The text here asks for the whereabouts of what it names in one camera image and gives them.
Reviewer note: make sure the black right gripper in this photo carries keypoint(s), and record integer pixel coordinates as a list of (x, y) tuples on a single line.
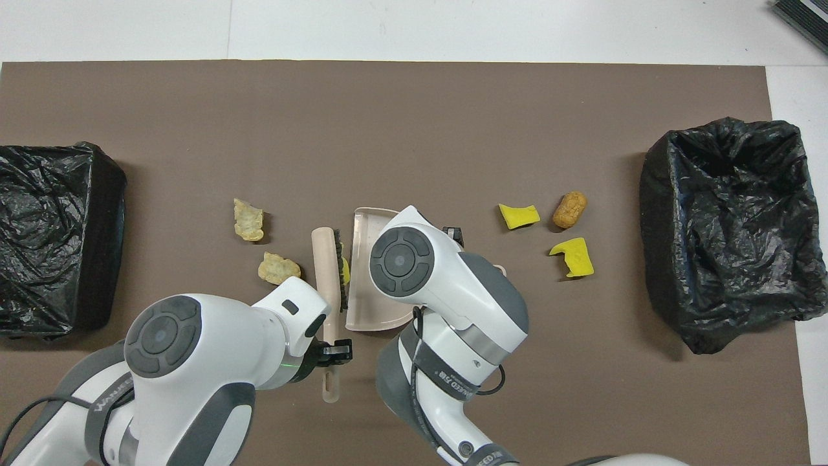
[(455, 234)]

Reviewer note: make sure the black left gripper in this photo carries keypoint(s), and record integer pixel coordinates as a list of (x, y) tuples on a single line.
[(320, 355)]

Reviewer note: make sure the beige plastic dustpan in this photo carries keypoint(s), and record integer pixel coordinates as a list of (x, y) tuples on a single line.
[(362, 272)]

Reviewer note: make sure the beige brush with black bristles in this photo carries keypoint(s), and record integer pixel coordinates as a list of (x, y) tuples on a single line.
[(325, 272)]

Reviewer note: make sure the small orange tan bread toy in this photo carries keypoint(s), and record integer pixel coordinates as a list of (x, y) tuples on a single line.
[(278, 268)]

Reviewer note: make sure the brown nugget toy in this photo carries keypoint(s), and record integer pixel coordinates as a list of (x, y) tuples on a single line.
[(569, 209)]

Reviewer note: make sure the pale bread toy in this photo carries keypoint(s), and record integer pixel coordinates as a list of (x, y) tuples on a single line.
[(248, 220)]

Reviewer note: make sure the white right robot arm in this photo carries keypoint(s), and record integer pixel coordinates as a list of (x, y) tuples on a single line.
[(453, 278)]

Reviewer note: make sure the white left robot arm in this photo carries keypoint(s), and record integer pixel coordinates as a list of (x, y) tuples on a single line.
[(194, 362)]

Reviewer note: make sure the open black bag lined bin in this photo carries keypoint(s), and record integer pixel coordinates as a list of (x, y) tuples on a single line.
[(731, 233)]

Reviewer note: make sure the taut black bag lined bin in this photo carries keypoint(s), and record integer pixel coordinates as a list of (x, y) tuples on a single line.
[(52, 239)]

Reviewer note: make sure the brown table mat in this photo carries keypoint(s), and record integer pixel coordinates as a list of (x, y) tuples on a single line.
[(414, 129)]

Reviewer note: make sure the dark ribbed panel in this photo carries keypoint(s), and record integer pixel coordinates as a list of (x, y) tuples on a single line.
[(805, 16)]

